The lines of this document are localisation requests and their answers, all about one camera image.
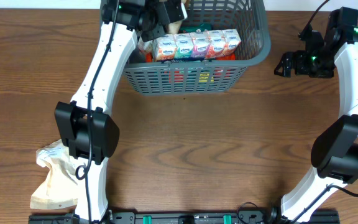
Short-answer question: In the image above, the green Nescafe coffee bag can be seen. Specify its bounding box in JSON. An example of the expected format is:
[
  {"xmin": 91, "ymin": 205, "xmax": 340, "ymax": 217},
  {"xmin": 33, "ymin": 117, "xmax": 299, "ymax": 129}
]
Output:
[{"xmin": 169, "ymin": 22, "xmax": 214, "ymax": 85}]

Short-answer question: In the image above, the beige brown snack bag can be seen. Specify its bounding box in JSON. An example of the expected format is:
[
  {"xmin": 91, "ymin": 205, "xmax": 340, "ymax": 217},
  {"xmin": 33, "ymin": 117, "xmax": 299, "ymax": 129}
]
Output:
[{"xmin": 137, "ymin": 0, "xmax": 190, "ymax": 55}]

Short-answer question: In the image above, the white tissue multipack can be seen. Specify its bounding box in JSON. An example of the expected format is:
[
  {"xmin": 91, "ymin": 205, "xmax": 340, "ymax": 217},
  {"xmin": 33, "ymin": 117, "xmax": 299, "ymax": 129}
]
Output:
[{"xmin": 151, "ymin": 29, "xmax": 242, "ymax": 62}]

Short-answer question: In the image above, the grey plastic basket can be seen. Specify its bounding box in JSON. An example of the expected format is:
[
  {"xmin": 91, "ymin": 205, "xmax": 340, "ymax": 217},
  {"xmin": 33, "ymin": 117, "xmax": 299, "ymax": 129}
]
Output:
[{"xmin": 99, "ymin": 0, "xmax": 272, "ymax": 96}]

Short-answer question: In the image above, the orange biscuit packet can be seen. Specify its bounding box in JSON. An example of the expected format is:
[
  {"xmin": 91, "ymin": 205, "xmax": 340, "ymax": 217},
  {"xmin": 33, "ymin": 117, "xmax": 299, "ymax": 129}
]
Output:
[{"xmin": 145, "ymin": 53, "xmax": 236, "ymax": 83}]

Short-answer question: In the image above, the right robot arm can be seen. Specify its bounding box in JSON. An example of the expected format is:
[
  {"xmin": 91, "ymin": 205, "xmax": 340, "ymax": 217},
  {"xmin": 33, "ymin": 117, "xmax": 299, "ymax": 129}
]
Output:
[{"xmin": 265, "ymin": 7, "xmax": 358, "ymax": 223}]

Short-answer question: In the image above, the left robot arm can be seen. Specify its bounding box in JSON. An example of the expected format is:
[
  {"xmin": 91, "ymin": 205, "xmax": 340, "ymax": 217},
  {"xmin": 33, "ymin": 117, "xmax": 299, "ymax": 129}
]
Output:
[{"xmin": 55, "ymin": 0, "xmax": 187, "ymax": 223}]

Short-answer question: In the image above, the plain beige paper pouch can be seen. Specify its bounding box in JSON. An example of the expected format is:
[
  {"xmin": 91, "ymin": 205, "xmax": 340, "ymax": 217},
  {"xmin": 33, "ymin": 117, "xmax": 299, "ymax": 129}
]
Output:
[{"xmin": 30, "ymin": 140, "xmax": 78, "ymax": 210}]

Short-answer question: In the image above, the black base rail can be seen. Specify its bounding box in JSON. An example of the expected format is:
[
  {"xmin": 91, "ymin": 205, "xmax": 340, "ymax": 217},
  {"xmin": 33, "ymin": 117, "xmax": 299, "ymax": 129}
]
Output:
[{"xmin": 28, "ymin": 210, "xmax": 341, "ymax": 224}]

